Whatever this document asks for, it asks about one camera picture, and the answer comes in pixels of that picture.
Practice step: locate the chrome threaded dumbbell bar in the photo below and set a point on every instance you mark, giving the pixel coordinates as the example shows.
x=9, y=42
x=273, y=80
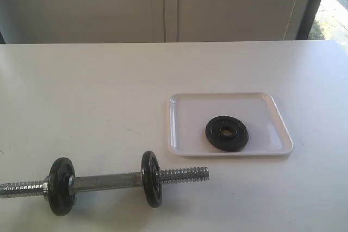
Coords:
x=107, y=182

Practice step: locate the white rectangular plastic tray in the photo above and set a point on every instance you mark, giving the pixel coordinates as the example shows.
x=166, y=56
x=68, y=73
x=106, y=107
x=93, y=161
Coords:
x=189, y=113

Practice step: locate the chrome star collar nut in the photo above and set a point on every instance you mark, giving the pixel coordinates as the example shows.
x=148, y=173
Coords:
x=45, y=187

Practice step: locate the black window frame post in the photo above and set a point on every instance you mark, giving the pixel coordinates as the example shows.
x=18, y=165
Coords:
x=307, y=19

